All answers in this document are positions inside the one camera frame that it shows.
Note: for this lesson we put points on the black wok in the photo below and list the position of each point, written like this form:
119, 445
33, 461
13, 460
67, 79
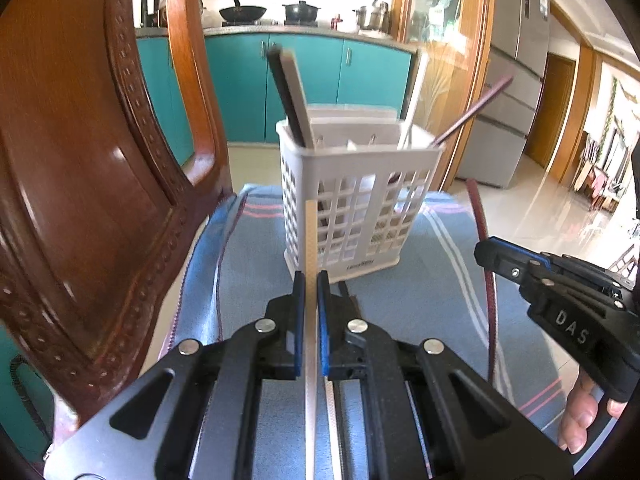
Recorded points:
244, 11

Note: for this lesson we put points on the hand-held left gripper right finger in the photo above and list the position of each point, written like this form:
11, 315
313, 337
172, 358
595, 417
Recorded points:
323, 325

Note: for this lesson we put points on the white plastic utensil basket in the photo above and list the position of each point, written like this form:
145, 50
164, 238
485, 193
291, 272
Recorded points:
360, 160

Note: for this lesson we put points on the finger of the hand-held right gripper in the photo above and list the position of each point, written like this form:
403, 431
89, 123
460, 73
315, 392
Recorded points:
541, 260
505, 260

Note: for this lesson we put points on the grey refrigerator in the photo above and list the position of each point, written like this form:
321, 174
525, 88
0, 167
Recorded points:
515, 60

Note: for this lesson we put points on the black lidded pot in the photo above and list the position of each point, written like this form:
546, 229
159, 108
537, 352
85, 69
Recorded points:
301, 14

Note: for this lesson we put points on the stainless steel pot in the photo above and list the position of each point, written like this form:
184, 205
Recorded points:
372, 17

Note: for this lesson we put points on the carved wooden chair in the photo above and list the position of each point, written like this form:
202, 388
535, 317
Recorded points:
75, 160

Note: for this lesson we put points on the clothes drying rack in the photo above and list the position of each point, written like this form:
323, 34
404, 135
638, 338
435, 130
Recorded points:
595, 170

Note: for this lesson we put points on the maroon chopstick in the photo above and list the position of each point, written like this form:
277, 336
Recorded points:
484, 220
475, 107

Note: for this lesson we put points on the small pink bottle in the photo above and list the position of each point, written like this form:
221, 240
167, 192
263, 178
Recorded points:
336, 22

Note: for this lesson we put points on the grey kitchen countertop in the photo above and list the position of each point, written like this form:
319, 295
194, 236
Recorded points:
300, 31

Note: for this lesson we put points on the wood framed glass door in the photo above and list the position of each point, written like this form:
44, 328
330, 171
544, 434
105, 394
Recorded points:
440, 35

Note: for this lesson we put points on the brown wooden door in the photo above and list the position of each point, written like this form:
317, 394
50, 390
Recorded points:
550, 110

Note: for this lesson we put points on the white chopstick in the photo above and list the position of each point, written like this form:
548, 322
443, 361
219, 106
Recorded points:
415, 95

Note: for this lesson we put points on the person's right hand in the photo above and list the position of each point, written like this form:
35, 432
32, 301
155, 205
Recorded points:
580, 415

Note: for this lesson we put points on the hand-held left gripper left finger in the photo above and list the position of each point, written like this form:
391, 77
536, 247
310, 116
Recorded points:
298, 325

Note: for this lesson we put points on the dark brown chopstick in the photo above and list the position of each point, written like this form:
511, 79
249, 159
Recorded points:
285, 95

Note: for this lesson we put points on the blue striped cloth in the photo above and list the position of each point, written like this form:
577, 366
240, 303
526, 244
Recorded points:
440, 320

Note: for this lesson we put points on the beige chopstick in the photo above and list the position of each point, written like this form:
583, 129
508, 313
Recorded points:
299, 95
334, 420
311, 240

